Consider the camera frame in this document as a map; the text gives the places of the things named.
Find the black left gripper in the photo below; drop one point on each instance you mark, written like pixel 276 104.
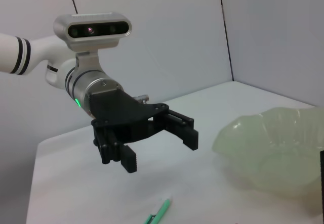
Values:
pixel 119 110

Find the translucent glass fruit plate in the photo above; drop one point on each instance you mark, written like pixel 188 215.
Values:
pixel 265 145

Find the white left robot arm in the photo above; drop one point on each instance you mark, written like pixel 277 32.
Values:
pixel 15 54

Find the silver left gripper socket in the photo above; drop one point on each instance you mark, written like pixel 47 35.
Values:
pixel 141 98

